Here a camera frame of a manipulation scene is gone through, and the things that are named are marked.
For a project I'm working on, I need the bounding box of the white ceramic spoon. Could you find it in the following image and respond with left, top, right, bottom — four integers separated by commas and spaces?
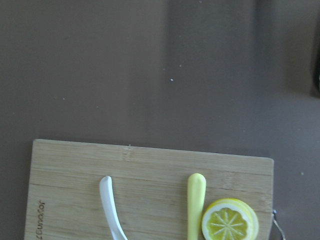
99, 176, 128, 240

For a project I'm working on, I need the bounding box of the bamboo cutting board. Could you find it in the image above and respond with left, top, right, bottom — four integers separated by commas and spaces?
24, 139, 274, 240

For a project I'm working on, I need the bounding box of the yellow plastic knife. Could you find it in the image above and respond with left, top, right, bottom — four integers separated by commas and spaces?
187, 173, 207, 240

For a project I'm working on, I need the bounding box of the upper lemon slice stack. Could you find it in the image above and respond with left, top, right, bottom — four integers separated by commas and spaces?
201, 198, 260, 240

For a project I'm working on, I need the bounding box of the steel scoop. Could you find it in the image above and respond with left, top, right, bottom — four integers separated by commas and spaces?
311, 68, 320, 97

